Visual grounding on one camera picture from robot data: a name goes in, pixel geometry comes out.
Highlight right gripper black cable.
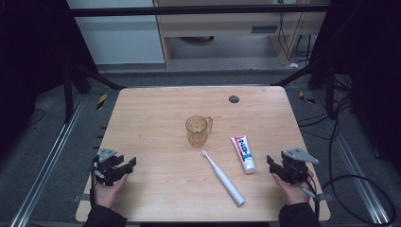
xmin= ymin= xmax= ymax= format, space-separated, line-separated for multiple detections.
xmin=302 ymin=174 xmax=321 ymax=219

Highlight black horizontal bar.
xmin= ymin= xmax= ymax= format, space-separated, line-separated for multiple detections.
xmin=66 ymin=4 xmax=331 ymax=18

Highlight light wooden desk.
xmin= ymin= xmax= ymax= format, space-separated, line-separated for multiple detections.
xmin=153 ymin=0 xmax=328 ymax=69

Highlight person's right hand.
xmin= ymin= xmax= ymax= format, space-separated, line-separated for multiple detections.
xmin=271 ymin=169 xmax=316 ymax=207

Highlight black metal stand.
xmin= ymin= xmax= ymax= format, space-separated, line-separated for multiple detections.
xmin=271 ymin=59 xmax=338 ymax=120
xmin=61 ymin=63 xmax=126 ymax=124

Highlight yellow black tape piece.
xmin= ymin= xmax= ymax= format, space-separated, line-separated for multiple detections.
xmin=96 ymin=93 xmax=109 ymax=111
xmin=298 ymin=90 xmax=317 ymax=105

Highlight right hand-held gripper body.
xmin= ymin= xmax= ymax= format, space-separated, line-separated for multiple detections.
xmin=280 ymin=148 xmax=320 ymax=185

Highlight grey tape strip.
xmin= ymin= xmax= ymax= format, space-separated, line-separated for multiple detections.
xmin=313 ymin=192 xmax=334 ymax=203
xmin=72 ymin=193 xmax=96 ymax=203

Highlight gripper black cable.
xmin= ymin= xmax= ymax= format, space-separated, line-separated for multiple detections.
xmin=302 ymin=174 xmax=321 ymax=219
xmin=89 ymin=157 xmax=97 ymax=206

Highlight aluminium floor rail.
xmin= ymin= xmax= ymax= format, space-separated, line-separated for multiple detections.
xmin=9 ymin=94 xmax=87 ymax=227
xmin=311 ymin=89 xmax=392 ymax=227

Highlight person's left hand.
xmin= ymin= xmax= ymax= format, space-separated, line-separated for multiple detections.
xmin=93 ymin=172 xmax=131 ymax=210

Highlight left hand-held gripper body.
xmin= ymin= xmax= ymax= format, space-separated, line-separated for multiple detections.
xmin=92 ymin=148 xmax=126 ymax=187

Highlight white toothpaste tube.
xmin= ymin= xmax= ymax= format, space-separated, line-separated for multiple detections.
xmin=230 ymin=134 xmax=257 ymax=175

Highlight white cabinet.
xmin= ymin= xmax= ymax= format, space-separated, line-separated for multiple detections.
xmin=65 ymin=0 xmax=166 ymax=66

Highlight white electric toothbrush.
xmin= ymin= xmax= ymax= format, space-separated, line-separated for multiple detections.
xmin=200 ymin=149 xmax=246 ymax=207

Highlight thick black floor cable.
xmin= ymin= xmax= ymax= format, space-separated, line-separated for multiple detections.
xmin=321 ymin=96 xmax=397 ymax=227

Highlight thin black cable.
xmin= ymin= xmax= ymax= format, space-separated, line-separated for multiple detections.
xmin=26 ymin=107 xmax=46 ymax=128

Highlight amber glass cup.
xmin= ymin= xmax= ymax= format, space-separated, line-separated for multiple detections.
xmin=184 ymin=114 xmax=214 ymax=148

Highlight black cables behind desk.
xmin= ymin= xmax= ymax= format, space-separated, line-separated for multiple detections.
xmin=276 ymin=11 xmax=317 ymax=65

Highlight thin black floor cables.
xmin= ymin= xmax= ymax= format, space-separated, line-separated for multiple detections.
xmin=297 ymin=96 xmax=353 ymax=141

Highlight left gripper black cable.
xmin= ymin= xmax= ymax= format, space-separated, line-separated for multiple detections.
xmin=89 ymin=157 xmax=97 ymax=206

